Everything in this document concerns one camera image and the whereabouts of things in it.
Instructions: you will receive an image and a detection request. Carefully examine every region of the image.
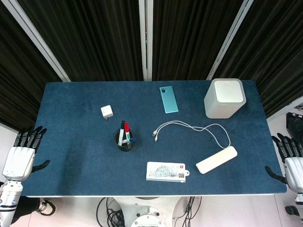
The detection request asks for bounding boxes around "white frame post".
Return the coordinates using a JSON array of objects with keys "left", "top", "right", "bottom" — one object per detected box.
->
[
  {"left": 1, "top": 0, "right": 71, "bottom": 82},
  {"left": 206, "top": 0, "right": 254, "bottom": 81},
  {"left": 266, "top": 96, "right": 303, "bottom": 122},
  {"left": 138, "top": 0, "right": 154, "bottom": 81}
]

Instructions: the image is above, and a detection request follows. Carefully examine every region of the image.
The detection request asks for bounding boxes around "black caster wheel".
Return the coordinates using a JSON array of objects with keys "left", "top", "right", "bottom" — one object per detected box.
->
[{"left": 285, "top": 205, "right": 300, "bottom": 216}]

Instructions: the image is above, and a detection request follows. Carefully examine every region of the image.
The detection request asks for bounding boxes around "black device with lens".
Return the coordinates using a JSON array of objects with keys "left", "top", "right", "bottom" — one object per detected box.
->
[{"left": 285, "top": 112, "right": 303, "bottom": 137}]

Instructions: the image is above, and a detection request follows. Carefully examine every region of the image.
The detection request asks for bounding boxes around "black trouser leg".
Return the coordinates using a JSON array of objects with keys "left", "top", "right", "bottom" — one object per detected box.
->
[{"left": 10, "top": 196, "right": 41, "bottom": 226}]

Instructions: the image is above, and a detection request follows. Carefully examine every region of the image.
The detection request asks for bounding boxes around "teal smartphone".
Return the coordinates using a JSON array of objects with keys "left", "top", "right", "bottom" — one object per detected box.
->
[{"left": 159, "top": 86, "right": 179, "bottom": 114}]

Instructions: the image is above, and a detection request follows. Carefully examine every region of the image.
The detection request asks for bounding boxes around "blue felt table mat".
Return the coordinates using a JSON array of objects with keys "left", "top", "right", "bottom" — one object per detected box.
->
[{"left": 20, "top": 79, "right": 287, "bottom": 198}]

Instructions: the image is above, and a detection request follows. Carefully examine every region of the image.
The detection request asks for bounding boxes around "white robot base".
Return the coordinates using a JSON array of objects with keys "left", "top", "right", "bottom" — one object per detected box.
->
[{"left": 113, "top": 196, "right": 186, "bottom": 227}]

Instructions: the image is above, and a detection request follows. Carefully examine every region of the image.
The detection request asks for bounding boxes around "white charger plug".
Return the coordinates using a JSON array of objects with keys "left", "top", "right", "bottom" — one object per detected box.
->
[{"left": 100, "top": 105, "right": 114, "bottom": 121}]

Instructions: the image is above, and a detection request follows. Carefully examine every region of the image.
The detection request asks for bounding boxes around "black curtain panel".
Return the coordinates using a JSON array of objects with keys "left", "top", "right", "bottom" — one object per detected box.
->
[
  {"left": 151, "top": 0, "right": 244, "bottom": 81},
  {"left": 18, "top": 0, "right": 144, "bottom": 82},
  {"left": 212, "top": 0, "right": 303, "bottom": 118},
  {"left": 0, "top": 0, "right": 62, "bottom": 132}
]

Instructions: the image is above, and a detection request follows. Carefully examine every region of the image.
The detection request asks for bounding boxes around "black floor cable bundle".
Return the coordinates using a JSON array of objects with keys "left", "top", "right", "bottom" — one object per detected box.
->
[
  {"left": 174, "top": 196, "right": 202, "bottom": 227},
  {"left": 97, "top": 197, "right": 125, "bottom": 227}
]

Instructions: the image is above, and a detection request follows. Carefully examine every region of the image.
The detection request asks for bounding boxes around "white oblong power bank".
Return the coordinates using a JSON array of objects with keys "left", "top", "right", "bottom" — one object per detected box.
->
[{"left": 196, "top": 146, "right": 238, "bottom": 175}]

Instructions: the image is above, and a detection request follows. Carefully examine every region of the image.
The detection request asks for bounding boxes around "black-capped white marker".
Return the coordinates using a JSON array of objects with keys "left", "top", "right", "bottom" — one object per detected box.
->
[{"left": 118, "top": 121, "right": 126, "bottom": 146}]

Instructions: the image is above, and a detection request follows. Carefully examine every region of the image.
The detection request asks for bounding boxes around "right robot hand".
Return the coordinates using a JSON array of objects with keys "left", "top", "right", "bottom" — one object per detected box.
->
[{"left": 264, "top": 133, "right": 303, "bottom": 193}]

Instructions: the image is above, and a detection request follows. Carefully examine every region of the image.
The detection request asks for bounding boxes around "grey white speaker box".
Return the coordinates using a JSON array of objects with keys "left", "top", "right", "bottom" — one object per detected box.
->
[{"left": 204, "top": 78, "right": 247, "bottom": 119}]

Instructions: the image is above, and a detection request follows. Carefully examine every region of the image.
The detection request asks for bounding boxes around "white sneaker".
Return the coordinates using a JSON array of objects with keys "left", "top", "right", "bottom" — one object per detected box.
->
[{"left": 36, "top": 198, "right": 58, "bottom": 216}]

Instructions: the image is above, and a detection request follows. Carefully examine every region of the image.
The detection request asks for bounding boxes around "red cap marker pen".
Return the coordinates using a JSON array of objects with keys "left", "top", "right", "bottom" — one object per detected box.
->
[{"left": 124, "top": 122, "right": 132, "bottom": 143}]

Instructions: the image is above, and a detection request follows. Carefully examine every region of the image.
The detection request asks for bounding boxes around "white ruler set package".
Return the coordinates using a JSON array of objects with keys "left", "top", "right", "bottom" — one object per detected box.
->
[{"left": 146, "top": 161, "right": 191, "bottom": 183}]

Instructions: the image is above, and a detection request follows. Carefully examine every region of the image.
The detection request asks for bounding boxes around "white USB cable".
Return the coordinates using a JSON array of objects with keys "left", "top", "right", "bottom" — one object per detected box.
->
[{"left": 151, "top": 121, "right": 232, "bottom": 150}]

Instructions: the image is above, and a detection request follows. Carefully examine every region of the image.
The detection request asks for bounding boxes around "black mesh pen holder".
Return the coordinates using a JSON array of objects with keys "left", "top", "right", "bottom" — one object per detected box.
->
[{"left": 113, "top": 128, "right": 135, "bottom": 152}]

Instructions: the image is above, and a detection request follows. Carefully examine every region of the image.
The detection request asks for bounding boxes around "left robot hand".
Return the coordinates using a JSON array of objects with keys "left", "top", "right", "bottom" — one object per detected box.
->
[{"left": 1, "top": 126, "right": 51, "bottom": 182}]

